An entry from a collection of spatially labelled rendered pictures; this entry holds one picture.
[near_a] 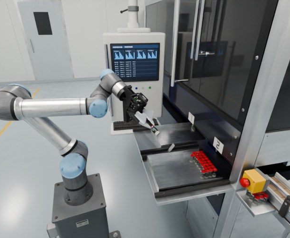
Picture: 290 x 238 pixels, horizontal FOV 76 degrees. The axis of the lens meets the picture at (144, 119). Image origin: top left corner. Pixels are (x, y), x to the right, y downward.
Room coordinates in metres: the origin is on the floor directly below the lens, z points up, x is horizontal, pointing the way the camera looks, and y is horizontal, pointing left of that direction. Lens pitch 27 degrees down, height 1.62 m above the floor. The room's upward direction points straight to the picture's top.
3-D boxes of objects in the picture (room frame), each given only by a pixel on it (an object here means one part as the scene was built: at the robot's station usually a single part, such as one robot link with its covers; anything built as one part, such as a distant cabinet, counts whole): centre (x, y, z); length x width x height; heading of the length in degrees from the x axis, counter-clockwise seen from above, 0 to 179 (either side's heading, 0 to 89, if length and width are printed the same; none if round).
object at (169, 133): (1.17, -0.24, 0.90); 0.34 x 0.26 x 0.04; 103
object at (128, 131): (1.49, 0.08, 0.79); 0.45 x 0.28 x 0.03; 99
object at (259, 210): (0.61, -0.53, 0.87); 0.14 x 0.13 x 0.02; 103
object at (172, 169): (0.81, -0.21, 0.90); 0.34 x 0.26 x 0.04; 102
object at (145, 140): (0.98, -0.21, 0.87); 0.70 x 0.48 x 0.02; 13
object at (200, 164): (0.83, -0.31, 0.90); 0.18 x 0.02 x 0.05; 12
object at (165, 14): (1.90, -0.18, 1.51); 0.49 x 0.01 x 0.59; 13
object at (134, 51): (1.67, 0.09, 1.19); 0.50 x 0.19 x 0.78; 99
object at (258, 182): (0.62, -0.49, 1.00); 0.08 x 0.07 x 0.07; 103
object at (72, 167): (0.73, 0.36, 0.96); 0.13 x 0.12 x 0.14; 11
